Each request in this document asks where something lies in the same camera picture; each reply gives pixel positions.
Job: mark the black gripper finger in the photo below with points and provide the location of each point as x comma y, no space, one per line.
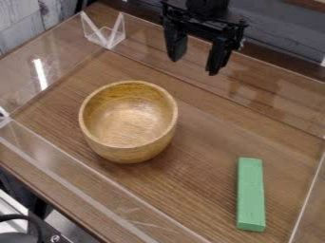
219,56
176,40

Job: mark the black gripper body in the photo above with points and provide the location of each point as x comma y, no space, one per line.
206,19

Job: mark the green rectangular block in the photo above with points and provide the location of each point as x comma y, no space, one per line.
251,206

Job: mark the brown wooden bowl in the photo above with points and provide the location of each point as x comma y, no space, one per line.
128,119

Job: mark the clear acrylic corner bracket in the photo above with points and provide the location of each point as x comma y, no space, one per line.
106,37

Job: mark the clear acrylic tray wall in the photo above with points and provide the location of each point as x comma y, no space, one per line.
256,111

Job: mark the black metal table frame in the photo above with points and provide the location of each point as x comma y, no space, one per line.
30,220

